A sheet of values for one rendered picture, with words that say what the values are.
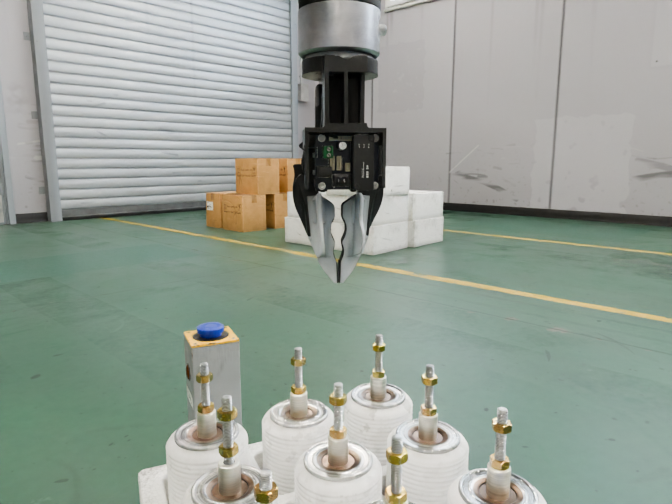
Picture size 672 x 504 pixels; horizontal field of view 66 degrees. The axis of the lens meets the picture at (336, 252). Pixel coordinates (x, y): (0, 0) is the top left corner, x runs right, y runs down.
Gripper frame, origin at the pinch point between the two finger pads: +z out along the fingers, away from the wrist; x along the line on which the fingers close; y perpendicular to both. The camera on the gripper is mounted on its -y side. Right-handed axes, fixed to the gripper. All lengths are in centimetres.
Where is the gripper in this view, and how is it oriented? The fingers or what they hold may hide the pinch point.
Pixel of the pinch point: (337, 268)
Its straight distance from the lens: 53.3
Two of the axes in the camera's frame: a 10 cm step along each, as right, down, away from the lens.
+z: 0.0, 9.8, 1.7
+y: 1.0, 1.7, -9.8
